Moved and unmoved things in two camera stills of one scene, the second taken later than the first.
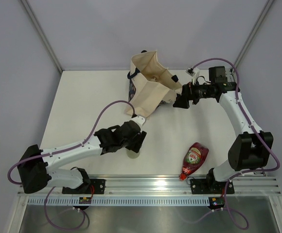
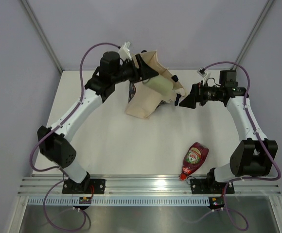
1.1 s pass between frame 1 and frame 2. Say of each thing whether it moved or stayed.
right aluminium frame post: stayed
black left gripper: moved
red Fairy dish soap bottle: stayed
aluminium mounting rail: stayed
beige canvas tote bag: stayed
